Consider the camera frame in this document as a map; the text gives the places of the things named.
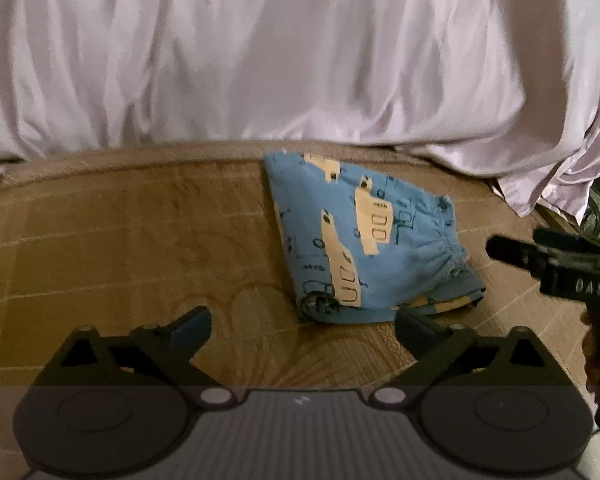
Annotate blue yellow patterned pants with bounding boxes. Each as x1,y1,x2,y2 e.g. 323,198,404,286
263,152,486,324

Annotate person's right hand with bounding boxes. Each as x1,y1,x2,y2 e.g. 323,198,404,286
581,312,600,404

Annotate brown bamboo mat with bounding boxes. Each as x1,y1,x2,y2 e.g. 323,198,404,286
0,144,592,479

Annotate white satin sheet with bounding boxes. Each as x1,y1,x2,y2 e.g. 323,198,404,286
0,0,600,219

